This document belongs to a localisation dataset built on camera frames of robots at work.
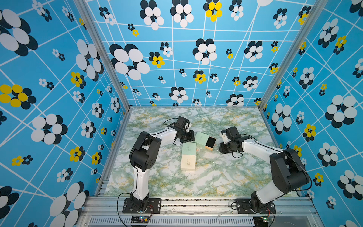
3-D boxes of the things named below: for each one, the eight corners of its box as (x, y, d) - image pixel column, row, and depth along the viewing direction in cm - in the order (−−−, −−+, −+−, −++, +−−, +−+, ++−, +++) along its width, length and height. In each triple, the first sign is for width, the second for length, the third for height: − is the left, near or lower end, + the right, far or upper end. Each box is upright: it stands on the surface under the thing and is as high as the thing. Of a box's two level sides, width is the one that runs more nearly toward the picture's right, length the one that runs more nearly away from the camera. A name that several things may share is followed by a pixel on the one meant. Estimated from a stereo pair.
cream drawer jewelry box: (180, 170, 87) (180, 168, 85) (181, 156, 93) (181, 154, 91) (196, 170, 87) (196, 168, 85) (195, 156, 93) (195, 154, 91)
